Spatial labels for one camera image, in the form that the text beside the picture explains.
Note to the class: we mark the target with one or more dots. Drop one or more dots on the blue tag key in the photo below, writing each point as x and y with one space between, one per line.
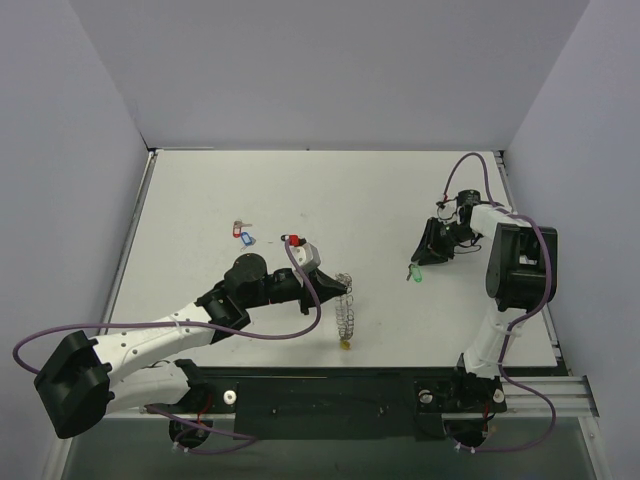
247 240

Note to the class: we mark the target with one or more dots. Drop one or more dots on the green tag key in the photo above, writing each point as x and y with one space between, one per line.
414 273

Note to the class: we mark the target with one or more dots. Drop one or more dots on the aluminium frame rail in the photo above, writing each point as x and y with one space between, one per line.
550 395

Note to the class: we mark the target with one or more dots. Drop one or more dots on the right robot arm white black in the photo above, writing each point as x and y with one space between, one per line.
521 278

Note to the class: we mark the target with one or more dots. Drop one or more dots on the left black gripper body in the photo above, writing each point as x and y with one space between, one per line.
306 290

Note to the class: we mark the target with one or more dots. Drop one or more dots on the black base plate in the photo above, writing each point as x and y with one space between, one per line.
358 421

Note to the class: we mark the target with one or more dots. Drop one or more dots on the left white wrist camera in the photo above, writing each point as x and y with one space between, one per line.
305 254

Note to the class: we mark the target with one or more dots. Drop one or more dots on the round metal keyring disc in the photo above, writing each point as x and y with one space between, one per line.
344 313

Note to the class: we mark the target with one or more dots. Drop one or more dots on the red tag key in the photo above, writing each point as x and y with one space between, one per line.
238 227

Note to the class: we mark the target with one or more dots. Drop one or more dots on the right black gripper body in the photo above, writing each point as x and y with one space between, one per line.
439 239

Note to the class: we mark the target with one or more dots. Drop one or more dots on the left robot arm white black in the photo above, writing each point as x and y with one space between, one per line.
86 378

